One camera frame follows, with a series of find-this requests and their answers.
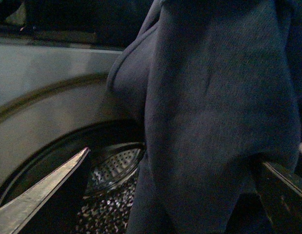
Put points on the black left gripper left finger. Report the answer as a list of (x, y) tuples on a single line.
[(51, 205)]

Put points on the dark navy blue garment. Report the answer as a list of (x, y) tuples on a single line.
[(214, 83)]

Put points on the grey front-load washing machine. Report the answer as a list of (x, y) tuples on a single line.
[(49, 89)]

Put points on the perforated steel washer drum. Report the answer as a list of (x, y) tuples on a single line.
[(108, 199)]

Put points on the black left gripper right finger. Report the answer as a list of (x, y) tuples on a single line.
[(280, 193)]

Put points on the black rubber door gasket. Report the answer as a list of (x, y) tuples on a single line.
[(43, 162)]

